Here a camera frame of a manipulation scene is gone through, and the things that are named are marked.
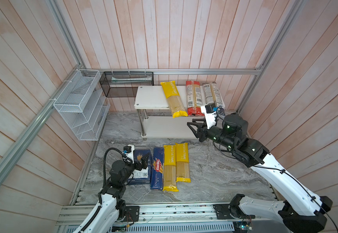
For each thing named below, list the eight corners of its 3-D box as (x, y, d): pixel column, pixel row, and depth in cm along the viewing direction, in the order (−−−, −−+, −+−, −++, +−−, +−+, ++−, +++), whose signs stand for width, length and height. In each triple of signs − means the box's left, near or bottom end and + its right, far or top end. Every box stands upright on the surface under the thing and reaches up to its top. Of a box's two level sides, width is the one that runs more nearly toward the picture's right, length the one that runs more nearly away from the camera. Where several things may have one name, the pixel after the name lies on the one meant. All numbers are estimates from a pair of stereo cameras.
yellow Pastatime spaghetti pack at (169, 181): (162, 191, 82) (162, 190, 80) (163, 146, 101) (163, 144, 99) (177, 191, 82) (178, 190, 80) (175, 146, 101) (175, 144, 99)
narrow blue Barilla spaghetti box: (150, 189, 83) (150, 187, 80) (153, 149, 100) (153, 146, 97) (163, 189, 83) (163, 187, 80) (163, 149, 100) (163, 146, 97)
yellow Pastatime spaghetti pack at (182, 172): (176, 182, 86) (176, 180, 84) (174, 145, 103) (174, 142, 100) (191, 182, 86) (192, 180, 84) (187, 145, 103) (187, 142, 100)
